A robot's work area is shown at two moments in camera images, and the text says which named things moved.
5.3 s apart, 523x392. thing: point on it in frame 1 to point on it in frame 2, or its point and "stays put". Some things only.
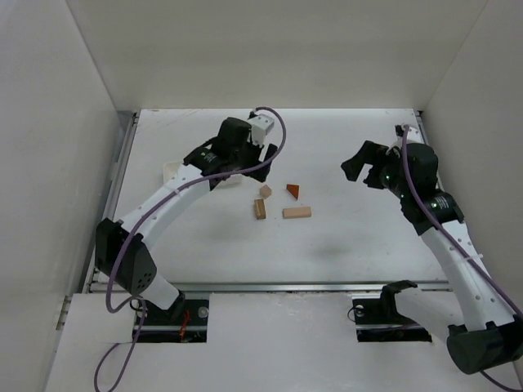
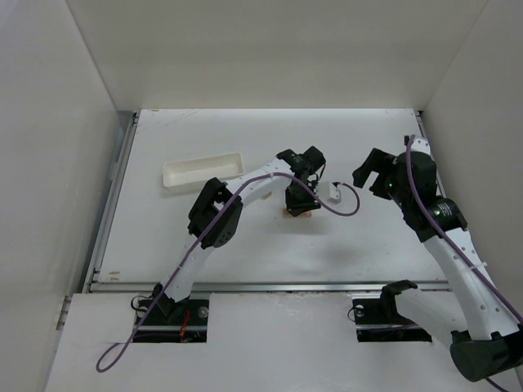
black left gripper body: x=253 y=155 to x=300 y=196
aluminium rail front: x=105 y=286 stays put
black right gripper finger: x=368 y=154 to x=380 y=162
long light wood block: x=297 y=212 stays put
